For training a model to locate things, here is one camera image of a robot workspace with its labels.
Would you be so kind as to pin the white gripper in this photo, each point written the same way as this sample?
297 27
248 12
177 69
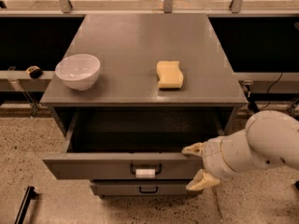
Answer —
214 156

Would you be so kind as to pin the grey drawer cabinet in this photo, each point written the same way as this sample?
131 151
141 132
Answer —
129 47

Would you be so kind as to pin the yellow black tape measure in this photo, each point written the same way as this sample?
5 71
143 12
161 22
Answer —
34 71

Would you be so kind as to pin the grey bottom drawer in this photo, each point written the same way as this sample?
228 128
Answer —
142 188

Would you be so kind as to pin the metal railing frame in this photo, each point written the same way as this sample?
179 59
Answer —
149 3

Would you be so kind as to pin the grey drawer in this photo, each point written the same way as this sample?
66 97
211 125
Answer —
127 143
142 188

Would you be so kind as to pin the white bowl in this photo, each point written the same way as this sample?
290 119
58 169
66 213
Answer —
78 72

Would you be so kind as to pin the black metal bar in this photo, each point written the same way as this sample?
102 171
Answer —
30 194

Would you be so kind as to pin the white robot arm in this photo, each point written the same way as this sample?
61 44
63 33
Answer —
270 139

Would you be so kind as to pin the grey top drawer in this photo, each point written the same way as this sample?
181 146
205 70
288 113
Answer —
127 143

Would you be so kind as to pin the yellow sponge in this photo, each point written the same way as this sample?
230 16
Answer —
169 74

